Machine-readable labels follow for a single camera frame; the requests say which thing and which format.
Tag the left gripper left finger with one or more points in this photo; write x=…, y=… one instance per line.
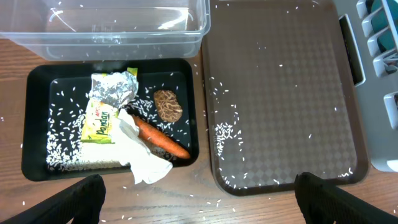
x=79, y=203

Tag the black plastic tray bin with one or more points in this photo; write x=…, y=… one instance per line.
x=162, y=74

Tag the brown food scrap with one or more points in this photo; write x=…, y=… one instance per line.
x=167, y=105

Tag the white tissue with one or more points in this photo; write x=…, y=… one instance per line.
x=131, y=150

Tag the white rice pile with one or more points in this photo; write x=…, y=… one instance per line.
x=65, y=151

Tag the orange carrot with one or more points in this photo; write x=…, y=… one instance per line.
x=158, y=138

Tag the clear plastic container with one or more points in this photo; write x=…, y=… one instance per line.
x=83, y=30

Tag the dark blue plate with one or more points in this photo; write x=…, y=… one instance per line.
x=385, y=41

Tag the grey dishwasher rack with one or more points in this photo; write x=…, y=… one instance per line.
x=375, y=78

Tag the brown serving tray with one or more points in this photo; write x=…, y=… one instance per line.
x=280, y=97

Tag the yellow green snack wrapper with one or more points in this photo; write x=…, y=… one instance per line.
x=109, y=92

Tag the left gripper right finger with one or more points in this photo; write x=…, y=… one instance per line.
x=322, y=202

